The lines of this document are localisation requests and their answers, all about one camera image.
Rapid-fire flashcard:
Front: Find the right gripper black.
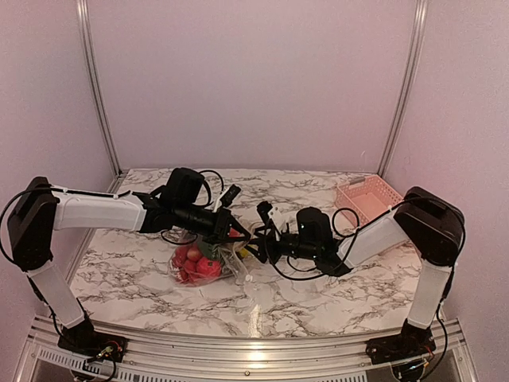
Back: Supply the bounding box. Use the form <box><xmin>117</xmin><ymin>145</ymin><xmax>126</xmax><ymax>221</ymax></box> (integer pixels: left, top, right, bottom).
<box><xmin>242</xmin><ymin>224</ymin><xmax>320</xmax><ymax>264</ymax></box>

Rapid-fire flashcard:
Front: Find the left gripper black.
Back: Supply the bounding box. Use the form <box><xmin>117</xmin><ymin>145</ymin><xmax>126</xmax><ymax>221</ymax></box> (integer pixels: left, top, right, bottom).
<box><xmin>175</xmin><ymin>201</ymin><xmax>251</xmax><ymax>244</ymax></box>

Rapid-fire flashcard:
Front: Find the yellow fake pepper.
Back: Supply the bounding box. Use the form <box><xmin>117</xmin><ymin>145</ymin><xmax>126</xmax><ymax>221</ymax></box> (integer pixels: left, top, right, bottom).
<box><xmin>236</xmin><ymin>248</ymin><xmax>250</xmax><ymax>259</ymax></box>

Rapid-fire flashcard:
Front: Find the clear zip top bag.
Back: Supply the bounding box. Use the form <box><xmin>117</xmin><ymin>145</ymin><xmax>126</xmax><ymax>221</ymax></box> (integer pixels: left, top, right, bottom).
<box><xmin>161</xmin><ymin>228</ymin><xmax>254</xmax><ymax>287</ymax></box>

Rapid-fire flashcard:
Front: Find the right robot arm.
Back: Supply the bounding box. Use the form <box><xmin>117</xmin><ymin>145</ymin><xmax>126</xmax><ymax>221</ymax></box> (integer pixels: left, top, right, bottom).
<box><xmin>249</xmin><ymin>186</ymin><xmax>466</xmax><ymax>357</ymax></box>

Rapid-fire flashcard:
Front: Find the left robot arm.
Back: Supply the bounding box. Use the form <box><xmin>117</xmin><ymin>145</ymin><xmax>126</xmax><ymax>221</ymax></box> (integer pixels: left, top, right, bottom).
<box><xmin>1</xmin><ymin>167</ymin><xmax>251</xmax><ymax>354</ymax></box>

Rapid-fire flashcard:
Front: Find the green fake pepper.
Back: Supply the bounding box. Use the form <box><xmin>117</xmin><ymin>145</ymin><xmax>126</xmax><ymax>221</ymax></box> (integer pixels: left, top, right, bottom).
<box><xmin>197</xmin><ymin>241</ymin><xmax>222</xmax><ymax>261</ymax></box>

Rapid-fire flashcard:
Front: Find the red fake tomato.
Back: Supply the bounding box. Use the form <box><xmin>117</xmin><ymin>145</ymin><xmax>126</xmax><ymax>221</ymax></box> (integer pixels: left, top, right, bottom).
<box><xmin>196</xmin><ymin>257</ymin><xmax>222</xmax><ymax>279</ymax></box>

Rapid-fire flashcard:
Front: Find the pink plastic basket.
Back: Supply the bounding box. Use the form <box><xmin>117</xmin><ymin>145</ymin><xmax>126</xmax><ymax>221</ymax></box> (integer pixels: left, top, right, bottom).
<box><xmin>335</xmin><ymin>175</ymin><xmax>402</xmax><ymax>226</ymax></box>

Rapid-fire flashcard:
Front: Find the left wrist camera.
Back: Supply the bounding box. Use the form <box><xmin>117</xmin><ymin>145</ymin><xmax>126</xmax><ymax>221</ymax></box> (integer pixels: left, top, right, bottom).
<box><xmin>212</xmin><ymin>185</ymin><xmax>241</xmax><ymax>212</ymax></box>

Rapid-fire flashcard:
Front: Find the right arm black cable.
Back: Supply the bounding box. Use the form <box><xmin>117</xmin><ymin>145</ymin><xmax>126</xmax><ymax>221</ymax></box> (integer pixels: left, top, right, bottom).
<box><xmin>274</xmin><ymin>198</ymin><xmax>466</xmax><ymax>359</ymax></box>

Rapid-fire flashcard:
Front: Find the left aluminium frame post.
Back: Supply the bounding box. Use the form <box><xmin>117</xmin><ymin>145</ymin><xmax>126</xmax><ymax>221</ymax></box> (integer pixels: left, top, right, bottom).
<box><xmin>76</xmin><ymin>0</ymin><xmax>122</xmax><ymax>177</ymax></box>

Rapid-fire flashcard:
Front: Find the aluminium frame post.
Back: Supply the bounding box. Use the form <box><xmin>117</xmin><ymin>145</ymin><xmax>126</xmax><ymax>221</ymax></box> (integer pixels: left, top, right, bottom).
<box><xmin>76</xmin><ymin>0</ymin><xmax>122</xmax><ymax>177</ymax></box>
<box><xmin>377</xmin><ymin>0</ymin><xmax>429</xmax><ymax>178</ymax></box>

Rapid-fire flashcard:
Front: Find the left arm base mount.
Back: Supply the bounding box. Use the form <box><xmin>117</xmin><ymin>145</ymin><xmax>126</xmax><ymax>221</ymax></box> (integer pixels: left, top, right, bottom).
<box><xmin>57</xmin><ymin>332</ymin><xmax>127</xmax><ymax>363</ymax></box>

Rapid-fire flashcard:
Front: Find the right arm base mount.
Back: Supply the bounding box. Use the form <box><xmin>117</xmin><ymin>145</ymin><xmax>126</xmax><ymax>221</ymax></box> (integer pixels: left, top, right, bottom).
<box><xmin>365</xmin><ymin>335</ymin><xmax>437</xmax><ymax>364</ymax></box>

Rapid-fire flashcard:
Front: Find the aluminium front rail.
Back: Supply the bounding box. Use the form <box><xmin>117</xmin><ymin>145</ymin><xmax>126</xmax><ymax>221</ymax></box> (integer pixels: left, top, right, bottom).
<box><xmin>11</xmin><ymin>316</ymin><xmax>478</xmax><ymax>382</ymax></box>

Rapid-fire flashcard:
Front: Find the right aluminium frame post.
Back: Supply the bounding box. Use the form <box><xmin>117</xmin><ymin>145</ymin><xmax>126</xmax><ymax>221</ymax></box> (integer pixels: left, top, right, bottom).
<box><xmin>377</xmin><ymin>0</ymin><xmax>429</xmax><ymax>178</ymax></box>

